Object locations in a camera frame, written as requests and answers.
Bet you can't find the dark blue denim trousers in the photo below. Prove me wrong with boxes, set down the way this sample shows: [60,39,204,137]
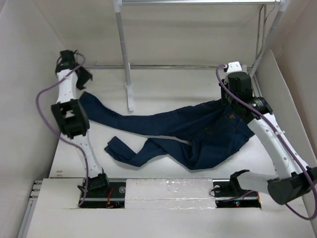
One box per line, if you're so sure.
[79,92,254,170]

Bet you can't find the silver wire hanger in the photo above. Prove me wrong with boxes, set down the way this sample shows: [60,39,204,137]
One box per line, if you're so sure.
[256,4,267,60]

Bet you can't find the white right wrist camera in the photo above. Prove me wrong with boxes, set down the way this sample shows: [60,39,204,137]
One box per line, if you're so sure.
[223,61,242,74]

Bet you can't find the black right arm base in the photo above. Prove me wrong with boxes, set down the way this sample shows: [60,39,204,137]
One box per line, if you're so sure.
[209,170,261,208]

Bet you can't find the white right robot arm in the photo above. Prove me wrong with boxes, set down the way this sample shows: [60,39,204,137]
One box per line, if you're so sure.
[220,71,317,205]

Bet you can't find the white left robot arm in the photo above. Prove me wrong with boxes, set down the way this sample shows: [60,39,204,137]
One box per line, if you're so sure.
[51,50,110,197]

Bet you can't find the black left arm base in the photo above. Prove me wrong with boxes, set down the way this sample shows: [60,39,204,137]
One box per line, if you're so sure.
[77,175,127,209]

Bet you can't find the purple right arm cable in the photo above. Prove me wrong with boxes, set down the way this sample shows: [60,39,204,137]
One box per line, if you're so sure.
[215,63,317,221]

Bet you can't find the white clothes rack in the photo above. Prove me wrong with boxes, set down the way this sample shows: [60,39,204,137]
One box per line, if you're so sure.
[113,0,288,112]

